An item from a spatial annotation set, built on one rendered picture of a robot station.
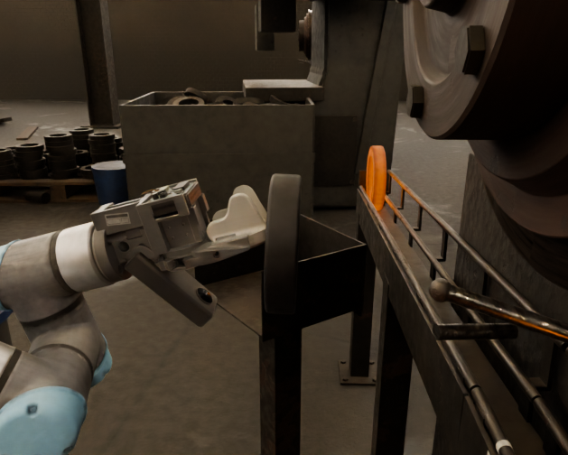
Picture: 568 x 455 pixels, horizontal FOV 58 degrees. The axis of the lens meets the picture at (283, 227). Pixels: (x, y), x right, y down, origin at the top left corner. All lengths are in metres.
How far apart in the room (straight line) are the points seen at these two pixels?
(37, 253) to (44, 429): 0.19
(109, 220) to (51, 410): 0.20
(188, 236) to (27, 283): 0.19
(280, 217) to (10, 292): 0.32
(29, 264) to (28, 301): 0.04
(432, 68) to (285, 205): 0.20
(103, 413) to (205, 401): 0.30
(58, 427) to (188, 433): 1.06
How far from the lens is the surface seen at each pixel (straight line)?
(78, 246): 0.59
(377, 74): 3.27
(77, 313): 0.66
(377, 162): 1.42
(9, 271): 0.64
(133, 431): 1.62
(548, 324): 0.31
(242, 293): 0.97
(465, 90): 0.29
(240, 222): 0.55
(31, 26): 11.63
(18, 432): 0.55
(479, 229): 0.83
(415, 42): 0.43
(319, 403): 1.66
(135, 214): 0.57
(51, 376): 0.56
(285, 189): 0.52
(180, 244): 0.56
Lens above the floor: 1.03
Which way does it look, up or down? 20 degrees down
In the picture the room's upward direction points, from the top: straight up
